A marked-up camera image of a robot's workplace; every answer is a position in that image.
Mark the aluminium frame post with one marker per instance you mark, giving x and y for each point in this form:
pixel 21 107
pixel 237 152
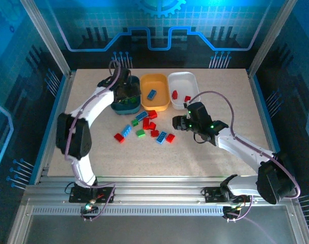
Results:
pixel 271 33
pixel 46 35

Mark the green square lego brick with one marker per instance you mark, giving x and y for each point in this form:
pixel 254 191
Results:
pixel 135 122
pixel 140 133
pixel 131 100

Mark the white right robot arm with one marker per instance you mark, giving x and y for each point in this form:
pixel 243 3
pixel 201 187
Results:
pixel 240 147

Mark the blue long lego brick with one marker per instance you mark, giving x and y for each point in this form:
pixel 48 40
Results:
pixel 126 130
pixel 151 94
pixel 141 116
pixel 161 137

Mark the aluminium side rail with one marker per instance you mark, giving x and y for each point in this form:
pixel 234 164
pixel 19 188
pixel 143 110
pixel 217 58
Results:
pixel 62 96
pixel 259 101

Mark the yellow plastic container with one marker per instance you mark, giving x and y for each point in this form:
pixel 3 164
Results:
pixel 159 84

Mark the grey metal panel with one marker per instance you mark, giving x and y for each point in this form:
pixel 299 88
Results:
pixel 144 231

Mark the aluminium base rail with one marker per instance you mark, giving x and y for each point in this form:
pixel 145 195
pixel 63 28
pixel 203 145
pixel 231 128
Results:
pixel 156 193

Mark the red long lego brick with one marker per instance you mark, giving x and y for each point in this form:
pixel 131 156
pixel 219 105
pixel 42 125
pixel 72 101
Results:
pixel 145 123

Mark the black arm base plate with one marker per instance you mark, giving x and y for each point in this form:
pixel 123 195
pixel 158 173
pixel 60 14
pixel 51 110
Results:
pixel 106 195
pixel 211 195

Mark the white plastic container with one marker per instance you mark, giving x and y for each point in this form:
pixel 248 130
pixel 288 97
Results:
pixel 184 81

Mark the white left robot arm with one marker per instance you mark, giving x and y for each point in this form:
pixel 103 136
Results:
pixel 98 104

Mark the teal plastic container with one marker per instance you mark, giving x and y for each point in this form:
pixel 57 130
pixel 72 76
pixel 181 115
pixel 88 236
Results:
pixel 126 109

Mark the red square lego brick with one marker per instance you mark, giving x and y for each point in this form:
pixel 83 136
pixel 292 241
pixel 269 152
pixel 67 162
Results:
pixel 187 98
pixel 119 138
pixel 152 114
pixel 174 95
pixel 154 133
pixel 170 138
pixel 152 126

